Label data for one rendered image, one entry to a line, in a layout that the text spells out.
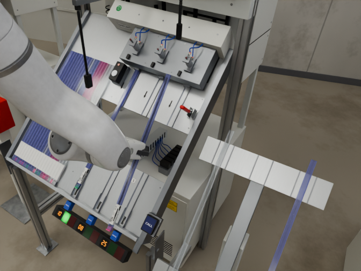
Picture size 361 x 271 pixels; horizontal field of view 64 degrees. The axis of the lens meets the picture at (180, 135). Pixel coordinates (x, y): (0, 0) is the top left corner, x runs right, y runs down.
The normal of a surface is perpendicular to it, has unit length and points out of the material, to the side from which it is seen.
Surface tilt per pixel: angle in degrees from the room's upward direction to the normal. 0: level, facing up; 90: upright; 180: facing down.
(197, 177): 0
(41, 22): 90
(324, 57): 90
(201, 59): 42
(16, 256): 0
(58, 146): 53
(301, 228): 0
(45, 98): 93
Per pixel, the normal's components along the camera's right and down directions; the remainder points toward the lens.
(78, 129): 0.38, 0.01
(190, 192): 0.07, -0.79
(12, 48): 0.87, 0.29
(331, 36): -0.22, 0.59
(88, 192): -0.30, -0.25
